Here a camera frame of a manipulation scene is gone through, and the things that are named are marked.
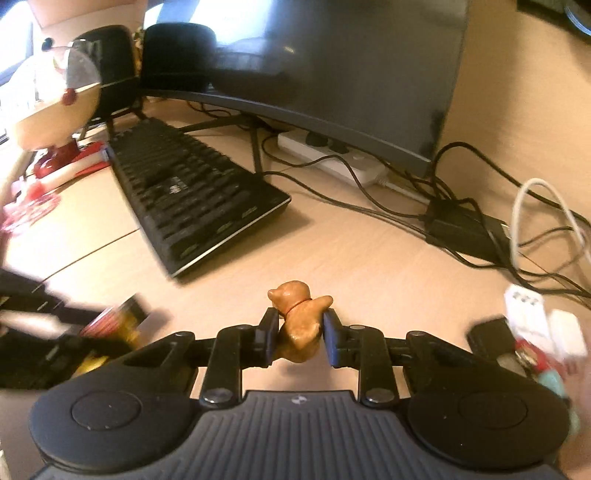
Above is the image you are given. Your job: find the black cable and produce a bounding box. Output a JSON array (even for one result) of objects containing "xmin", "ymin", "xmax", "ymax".
[
  {"xmin": 252, "ymin": 124, "xmax": 432, "ymax": 240},
  {"xmin": 455, "ymin": 249, "xmax": 588, "ymax": 297},
  {"xmin": 431, "ymin": 141, "xmax": 591, "ymax": 245}
]

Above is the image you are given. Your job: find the white cable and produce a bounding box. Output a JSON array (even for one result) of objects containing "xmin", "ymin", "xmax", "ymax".
[{"xmin": 509, "ymin": 179, "xmax": 591, "ymax": 273}]

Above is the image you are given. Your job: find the black computer monitor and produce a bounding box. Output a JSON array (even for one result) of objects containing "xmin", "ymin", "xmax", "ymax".
[{"xmin": 144, "ymin": 0, "xmax": 471, "ymax": 178}]

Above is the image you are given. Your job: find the black keyboard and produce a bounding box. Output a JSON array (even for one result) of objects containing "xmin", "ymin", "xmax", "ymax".
[{"xmin": 105, "ymin": 117, "xmax": 293, "ymax": 279}]

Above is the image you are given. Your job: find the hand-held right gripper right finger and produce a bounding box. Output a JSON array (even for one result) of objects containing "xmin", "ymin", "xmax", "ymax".
[{"xmin": 323, "ymin": 310, "xmax": 468, "ymax": 409}]

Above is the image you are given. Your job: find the black round speaker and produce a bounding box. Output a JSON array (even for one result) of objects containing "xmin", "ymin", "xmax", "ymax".
[
  {"xmin": 69, "ymin": 25, "xmax": 139, "ymax": 131},
  {"xmin": 139, "ymin": 22, "xmax": 218, "ymax": 93}
]

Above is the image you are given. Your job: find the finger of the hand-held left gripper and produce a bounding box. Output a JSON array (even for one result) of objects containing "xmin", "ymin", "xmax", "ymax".
[
  {"xmin": 46, "ymin": 288, "xmax": 109, "ymax": 326},
  {"xmin": 41, "ymin": 335, "xmax": 136, "ymax": 389}
]

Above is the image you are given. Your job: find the black rectangular box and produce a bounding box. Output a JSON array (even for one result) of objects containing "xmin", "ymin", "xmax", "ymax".
[{"xmin": 466, "ymin": 316, "xmax": 520, "ymax": 365}]

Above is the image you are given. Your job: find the black power adapter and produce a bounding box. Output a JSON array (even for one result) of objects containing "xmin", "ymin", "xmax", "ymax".
[{"xmin": 424, "ymin": 198, "xmax": 511, "ymax": 264}]

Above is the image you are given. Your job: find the white power strip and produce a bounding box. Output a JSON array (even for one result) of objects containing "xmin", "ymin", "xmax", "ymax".
[{"xmin": 277, "ymin": 129, "xmax": 391, "ymax": 188}]

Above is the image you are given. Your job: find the yellow red toy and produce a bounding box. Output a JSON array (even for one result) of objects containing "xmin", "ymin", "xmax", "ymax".
[{"xmin": 74, "ymin": 295, "xmax": 154, "ymax": 377}]

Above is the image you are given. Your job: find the white plug adapter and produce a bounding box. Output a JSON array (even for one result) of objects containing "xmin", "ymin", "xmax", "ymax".
[{"xmin": 502, "ymin": 284, "xmax": 546, "ymax": 343}]

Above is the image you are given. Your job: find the red white stand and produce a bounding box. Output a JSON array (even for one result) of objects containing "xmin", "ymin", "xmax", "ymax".
[{"xmin": 30, "ymin": 141, "xmax": 112, "ymax": 191}]

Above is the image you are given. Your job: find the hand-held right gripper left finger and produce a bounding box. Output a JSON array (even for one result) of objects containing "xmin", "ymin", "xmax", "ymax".
[{"xmin": 126, "ymin": 308, "xmax": 280, "ymax": 411}]

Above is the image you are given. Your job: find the clear pink plastic item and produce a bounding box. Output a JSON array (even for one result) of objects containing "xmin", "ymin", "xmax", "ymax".
[{"xmin": 0, "ymin": 182, "xmax": 63, "ymax": 238}]

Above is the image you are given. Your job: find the brown bear figurine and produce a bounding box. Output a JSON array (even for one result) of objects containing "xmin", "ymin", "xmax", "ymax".
[{"xmin": 268, "ymin": 280, "xmax": 333, "ymax": 363}]

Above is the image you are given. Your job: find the white charger cube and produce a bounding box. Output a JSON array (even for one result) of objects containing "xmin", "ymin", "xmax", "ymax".
[{"xmin": 546, "ymin": 309, "xmax": 588, "ymax": 360}]

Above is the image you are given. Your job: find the small red teal figurine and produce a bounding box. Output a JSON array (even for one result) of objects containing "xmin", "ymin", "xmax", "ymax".
[{"xmin": 515, "ymin": 339, "xmax": 581, "ymax": 437}]

